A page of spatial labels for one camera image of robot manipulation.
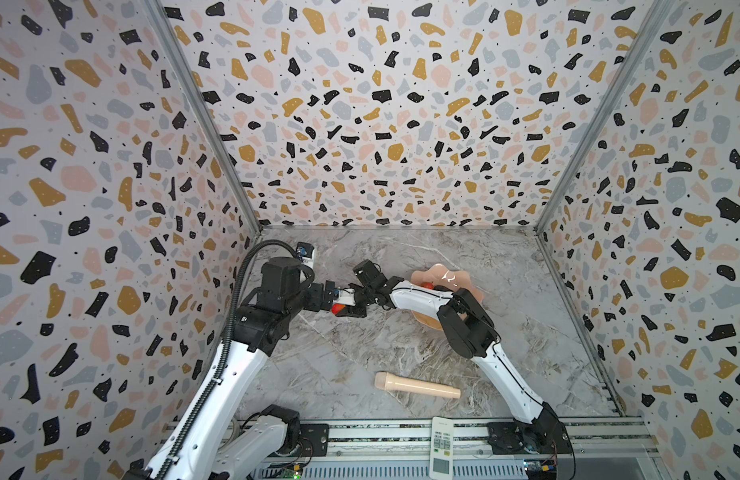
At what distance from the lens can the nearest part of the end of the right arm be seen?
78 cm

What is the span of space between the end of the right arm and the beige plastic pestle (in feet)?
0.65

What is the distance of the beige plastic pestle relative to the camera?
0.81 m
